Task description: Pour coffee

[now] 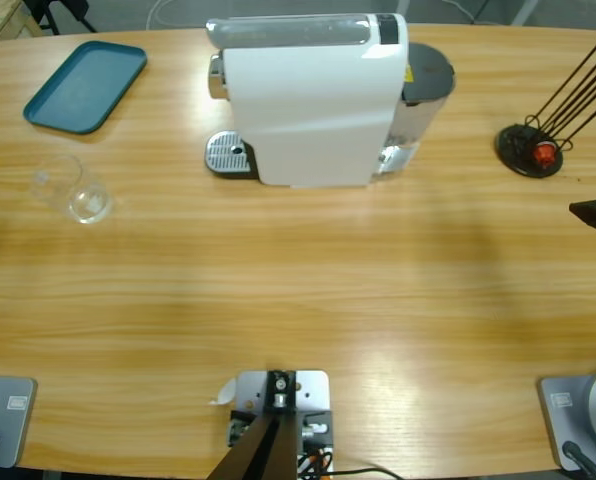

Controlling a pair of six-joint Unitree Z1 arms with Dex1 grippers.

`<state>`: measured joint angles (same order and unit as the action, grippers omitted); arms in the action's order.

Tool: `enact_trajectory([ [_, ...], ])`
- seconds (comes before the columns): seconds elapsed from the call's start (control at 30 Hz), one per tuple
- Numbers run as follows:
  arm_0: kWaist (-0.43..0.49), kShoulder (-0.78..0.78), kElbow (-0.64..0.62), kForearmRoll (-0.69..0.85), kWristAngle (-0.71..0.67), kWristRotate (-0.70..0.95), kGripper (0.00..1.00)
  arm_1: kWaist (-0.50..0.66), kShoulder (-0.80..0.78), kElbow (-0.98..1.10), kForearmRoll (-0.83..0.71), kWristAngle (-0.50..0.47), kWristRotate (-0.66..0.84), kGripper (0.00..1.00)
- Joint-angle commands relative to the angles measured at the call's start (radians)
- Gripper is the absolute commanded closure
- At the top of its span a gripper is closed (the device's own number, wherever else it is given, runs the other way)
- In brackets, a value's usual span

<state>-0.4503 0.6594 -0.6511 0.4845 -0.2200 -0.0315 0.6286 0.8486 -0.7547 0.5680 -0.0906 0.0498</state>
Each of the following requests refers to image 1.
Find white capsule coffee machine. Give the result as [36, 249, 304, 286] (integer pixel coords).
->
[205, 12, 410, 190]

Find base black cable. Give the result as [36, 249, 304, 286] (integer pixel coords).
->
[561, 440, 596, 480]

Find grey metal leg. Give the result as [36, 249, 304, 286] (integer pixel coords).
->
[513, 0, 540, 26]

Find red coffee capsule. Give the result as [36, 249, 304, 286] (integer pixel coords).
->
[533, 141, 558, 169]

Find black cable under mount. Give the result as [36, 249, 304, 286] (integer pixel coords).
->
[327, 466, 404, 480]

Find black camera post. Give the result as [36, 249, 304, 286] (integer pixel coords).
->
[209, 369, 299, 480]

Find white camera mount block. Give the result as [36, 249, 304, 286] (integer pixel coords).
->
[234, 369, 330, 416]

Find black chair legs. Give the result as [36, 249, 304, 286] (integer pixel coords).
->
[30, 0, 98, 36]

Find white cable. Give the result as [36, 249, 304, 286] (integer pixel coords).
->
[145, 0, 214, 29]

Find clear glass cup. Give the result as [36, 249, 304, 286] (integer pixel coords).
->
[29, 154, 115, 225]

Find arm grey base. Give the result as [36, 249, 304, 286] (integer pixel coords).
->
[0, 375, 39, 470]
[536, 368, 596, 472]

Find teal plastic tray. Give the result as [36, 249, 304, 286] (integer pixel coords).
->
[22, 40, 149, 136]

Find black capsule holder with rods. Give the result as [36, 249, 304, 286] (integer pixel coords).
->
[495, 33, 596, 180]

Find white paper tag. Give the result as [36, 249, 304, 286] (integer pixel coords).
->
[208, 377, 239, 407]

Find black clamp with orange wires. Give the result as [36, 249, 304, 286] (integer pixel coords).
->
[227, 409, 336, 475]

